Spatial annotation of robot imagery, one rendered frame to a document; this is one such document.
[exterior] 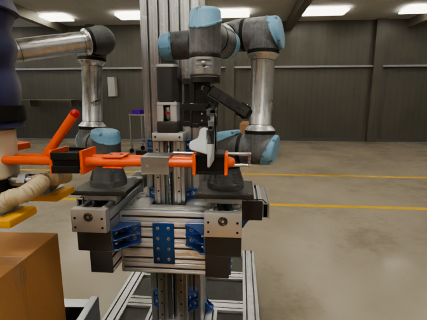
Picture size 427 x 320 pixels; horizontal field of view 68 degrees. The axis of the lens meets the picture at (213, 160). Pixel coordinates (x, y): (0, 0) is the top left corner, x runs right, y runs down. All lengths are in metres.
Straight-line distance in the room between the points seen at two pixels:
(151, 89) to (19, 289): 0.88
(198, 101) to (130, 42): 11.33
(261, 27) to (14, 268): 1.06
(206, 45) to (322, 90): 10.90
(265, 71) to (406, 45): 11.48
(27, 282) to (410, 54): 12.28
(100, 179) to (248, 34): 0.79
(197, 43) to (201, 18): 0.05
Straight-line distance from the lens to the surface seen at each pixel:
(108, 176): 1.33
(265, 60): 1.19
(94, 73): 1.46
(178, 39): 0.90
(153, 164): 0.78
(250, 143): 1.17
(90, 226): 1.27
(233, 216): 1.13
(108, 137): 1.32
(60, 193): 1.00
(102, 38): 1.35
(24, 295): 1.10
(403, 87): 12.48
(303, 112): 11.46
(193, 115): 0.75
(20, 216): 0.86
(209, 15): 0.76
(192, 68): 0.76
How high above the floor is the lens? 1.38
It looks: 11 degrees down
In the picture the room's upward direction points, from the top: straight up
